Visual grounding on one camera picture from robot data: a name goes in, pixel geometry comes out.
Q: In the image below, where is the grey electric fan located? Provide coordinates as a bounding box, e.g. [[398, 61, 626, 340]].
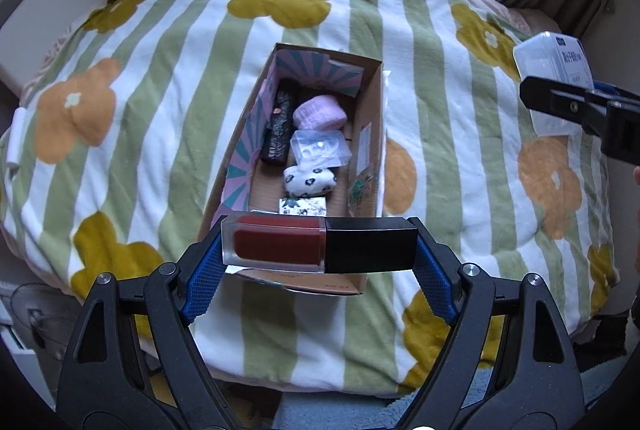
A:
[[0, 281, 78, 363]]

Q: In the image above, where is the clear plastic case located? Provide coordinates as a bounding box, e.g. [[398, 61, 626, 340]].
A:
[[290, 130, 351, 168]]

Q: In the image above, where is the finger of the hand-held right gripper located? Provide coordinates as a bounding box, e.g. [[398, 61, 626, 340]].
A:
[[519, 77, 640, 159], [594, 81, 640, 100]]

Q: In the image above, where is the floral striped blanket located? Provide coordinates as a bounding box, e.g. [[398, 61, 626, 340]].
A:
[[0, 0, 619, 395]]

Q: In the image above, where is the purple fluffy puff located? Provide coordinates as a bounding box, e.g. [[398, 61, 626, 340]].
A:
[[292, 95, 347, 131]]

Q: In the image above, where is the white floral pouch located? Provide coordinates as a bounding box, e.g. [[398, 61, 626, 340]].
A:
[[283, 165, 337, 198]]

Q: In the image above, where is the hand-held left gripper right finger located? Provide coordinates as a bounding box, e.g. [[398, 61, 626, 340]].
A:
[[397, 217, 586, 430]]

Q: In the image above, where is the white plastic box blue label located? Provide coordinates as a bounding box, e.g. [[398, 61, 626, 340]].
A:
[[512, 31, 596, 136]]

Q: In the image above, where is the red lipstick with black cap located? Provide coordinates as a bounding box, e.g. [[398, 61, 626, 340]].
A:
[[221, 215, 420, 275]]

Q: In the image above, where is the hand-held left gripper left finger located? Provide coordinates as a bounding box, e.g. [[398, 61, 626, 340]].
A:
[[56, 225, 236, 430]]

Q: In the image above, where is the black garbage bag roll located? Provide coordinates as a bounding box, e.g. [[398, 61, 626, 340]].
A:
[[260, 80, 301, 167]]

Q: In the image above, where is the patterned cardboard box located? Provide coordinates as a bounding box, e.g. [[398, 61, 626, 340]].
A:
[[200, 42, 388, 296]]

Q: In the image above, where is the floral tissue pack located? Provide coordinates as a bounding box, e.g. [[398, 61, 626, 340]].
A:
[[278, 196, 328, 215]]

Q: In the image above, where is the white plastic object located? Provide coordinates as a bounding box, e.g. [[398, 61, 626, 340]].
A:
[[7, 107, 29, 171]]

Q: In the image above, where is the blue fluffy rug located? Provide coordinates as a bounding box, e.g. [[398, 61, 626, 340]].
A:
[[274, 357, 632, 430]]

